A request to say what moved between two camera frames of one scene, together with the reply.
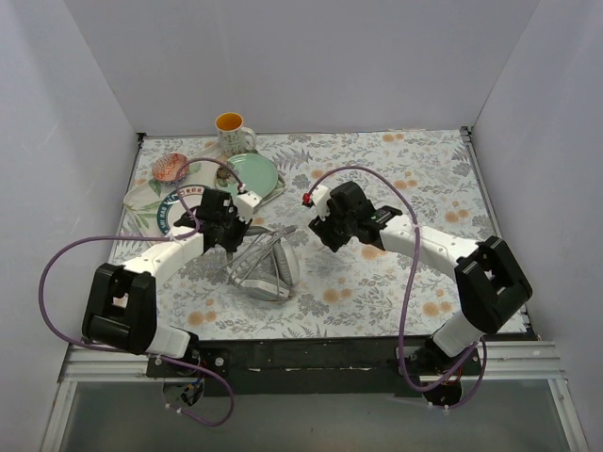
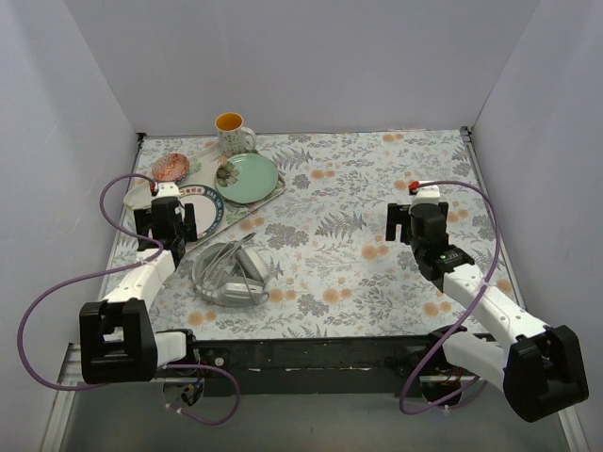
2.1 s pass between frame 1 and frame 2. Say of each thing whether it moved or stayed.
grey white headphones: moved
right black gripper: moved
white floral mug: stayed
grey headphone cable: moved
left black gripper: moved
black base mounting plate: stayed
